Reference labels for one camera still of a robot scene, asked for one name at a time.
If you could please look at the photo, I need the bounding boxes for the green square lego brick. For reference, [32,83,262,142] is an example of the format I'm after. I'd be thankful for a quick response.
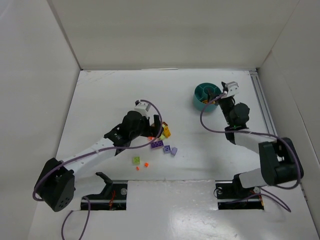
[132,156,141,165]

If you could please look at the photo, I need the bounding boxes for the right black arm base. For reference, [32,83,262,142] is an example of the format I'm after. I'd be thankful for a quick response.
[213,174,264,210]

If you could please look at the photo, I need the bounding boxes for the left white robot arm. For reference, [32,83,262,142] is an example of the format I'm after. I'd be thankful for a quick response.
[32,110,162,212]

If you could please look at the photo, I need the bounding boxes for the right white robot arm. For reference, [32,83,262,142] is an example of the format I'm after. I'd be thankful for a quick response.
[204,87,304,196]

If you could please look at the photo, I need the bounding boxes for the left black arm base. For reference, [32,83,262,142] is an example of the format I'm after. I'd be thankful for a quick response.
[74,172,128,211]

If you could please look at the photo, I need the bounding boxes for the teal divided round container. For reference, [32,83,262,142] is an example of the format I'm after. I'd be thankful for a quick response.
[193,82,222,112]

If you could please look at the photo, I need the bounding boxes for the dark purple lego brick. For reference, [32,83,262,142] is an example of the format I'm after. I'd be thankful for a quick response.
[150,140,164,150]

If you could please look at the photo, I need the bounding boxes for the lavender square lego brick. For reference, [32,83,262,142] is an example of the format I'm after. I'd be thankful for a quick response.
[163,145,171,154]

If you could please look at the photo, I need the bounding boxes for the lavender sloped lego brick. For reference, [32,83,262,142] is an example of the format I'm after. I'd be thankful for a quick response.
[170,147,178,157]

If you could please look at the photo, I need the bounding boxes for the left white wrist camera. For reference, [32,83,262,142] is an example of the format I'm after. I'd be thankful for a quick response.
[134,100,151,117]

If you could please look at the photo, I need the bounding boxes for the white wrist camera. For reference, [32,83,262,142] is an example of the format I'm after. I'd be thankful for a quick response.
[221,81,239,98]
[134,100,151,117]

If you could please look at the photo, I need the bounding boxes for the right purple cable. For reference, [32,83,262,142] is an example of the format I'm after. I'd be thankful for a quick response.
[200,93,305,213]

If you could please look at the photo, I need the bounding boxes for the purple cable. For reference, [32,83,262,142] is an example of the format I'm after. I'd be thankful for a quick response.
[200,93,305,213]
[32,99,163,240]

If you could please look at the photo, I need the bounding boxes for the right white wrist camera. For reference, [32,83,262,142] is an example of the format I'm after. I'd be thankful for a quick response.
[221,81,239,98]

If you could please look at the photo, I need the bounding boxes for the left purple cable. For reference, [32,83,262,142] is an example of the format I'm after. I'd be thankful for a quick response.
[32,99,163,240]

